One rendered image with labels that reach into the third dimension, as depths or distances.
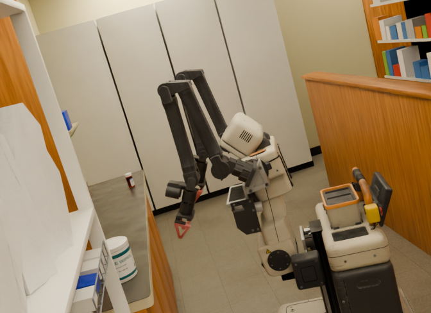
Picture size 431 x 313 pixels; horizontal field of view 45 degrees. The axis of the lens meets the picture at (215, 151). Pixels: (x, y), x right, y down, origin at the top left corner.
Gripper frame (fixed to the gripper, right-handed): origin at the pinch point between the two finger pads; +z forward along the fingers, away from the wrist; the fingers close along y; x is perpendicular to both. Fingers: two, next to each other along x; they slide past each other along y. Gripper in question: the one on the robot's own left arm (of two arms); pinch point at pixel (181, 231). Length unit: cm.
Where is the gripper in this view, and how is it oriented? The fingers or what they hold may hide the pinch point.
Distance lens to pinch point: 225.0
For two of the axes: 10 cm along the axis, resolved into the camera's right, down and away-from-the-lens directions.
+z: -2.0, 9.4, 2.7
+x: 9.8, 2.1, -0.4
